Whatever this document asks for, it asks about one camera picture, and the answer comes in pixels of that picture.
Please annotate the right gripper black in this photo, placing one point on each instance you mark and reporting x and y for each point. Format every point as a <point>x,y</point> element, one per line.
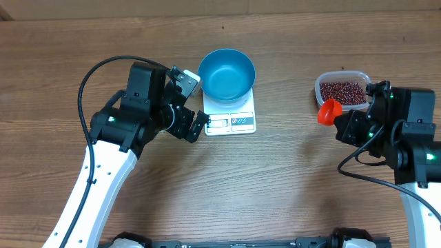
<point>352,125</point>

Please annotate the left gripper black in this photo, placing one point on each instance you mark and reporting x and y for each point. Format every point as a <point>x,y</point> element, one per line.
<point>185,116</point>

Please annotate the red measuring scoop blue handle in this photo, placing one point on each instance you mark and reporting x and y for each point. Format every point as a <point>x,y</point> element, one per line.
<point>328,111</point>

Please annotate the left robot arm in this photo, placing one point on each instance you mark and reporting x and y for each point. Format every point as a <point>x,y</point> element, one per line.
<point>152,102</point>

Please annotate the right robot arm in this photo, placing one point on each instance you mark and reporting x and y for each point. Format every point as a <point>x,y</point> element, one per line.
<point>398,129</point>

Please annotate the white digital kitchen scale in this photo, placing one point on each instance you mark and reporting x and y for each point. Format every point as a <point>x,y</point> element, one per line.
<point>230,118</point>

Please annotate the blue metal bowl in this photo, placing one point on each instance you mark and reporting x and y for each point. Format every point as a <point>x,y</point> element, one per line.
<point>228,75</point>

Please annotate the red beans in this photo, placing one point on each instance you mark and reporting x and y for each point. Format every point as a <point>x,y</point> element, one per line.
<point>346,92</point>

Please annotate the clear plastic food container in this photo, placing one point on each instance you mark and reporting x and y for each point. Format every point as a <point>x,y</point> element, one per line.
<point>339,76</point>

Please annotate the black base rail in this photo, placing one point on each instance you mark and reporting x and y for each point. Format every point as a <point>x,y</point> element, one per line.
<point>339,238</point>

